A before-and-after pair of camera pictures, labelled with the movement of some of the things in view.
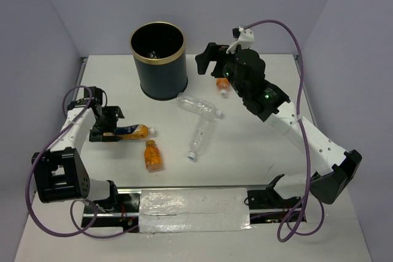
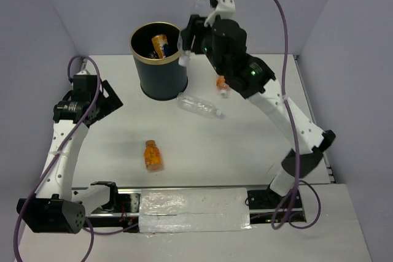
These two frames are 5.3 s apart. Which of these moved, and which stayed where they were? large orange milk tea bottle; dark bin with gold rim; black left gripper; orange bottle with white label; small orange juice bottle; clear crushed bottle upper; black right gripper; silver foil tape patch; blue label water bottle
Moved: large orange milk tea bottle; black right gripper; black left gripper
Stayed: orange bottle with white label; clear crushed bottle upper; small orange juice bottle; blue label water bottle; dark bin with gold rim; silver foil tape patch
